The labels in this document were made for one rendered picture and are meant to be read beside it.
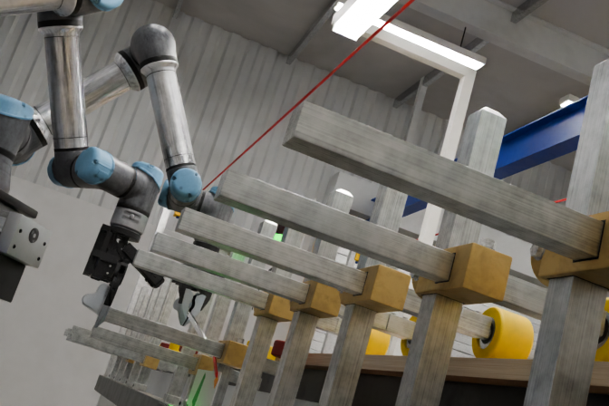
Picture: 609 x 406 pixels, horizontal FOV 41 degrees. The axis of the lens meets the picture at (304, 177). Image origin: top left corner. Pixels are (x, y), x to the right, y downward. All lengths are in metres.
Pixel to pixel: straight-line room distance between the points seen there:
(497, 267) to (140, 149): 9.01
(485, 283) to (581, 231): 0.22
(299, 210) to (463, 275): 0.18
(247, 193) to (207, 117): 9.16
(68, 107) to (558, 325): 1.35
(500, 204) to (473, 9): 7.48
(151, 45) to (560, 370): 1.57
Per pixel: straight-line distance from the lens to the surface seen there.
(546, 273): 0.75
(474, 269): 0.88
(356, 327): 1.17
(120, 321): 1.81
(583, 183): 0.76
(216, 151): 9.90
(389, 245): 0.88
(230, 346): 1.81
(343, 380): 1.16
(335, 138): 0.60
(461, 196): 0.64
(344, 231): 0.86
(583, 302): 0.73
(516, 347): 1.21
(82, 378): 9.47
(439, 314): 0.94
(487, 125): 1.01
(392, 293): 1.11
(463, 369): 1.23
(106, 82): 2.20
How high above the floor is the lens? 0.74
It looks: 16 degrees up
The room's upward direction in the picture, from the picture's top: 17 degrees clockwise
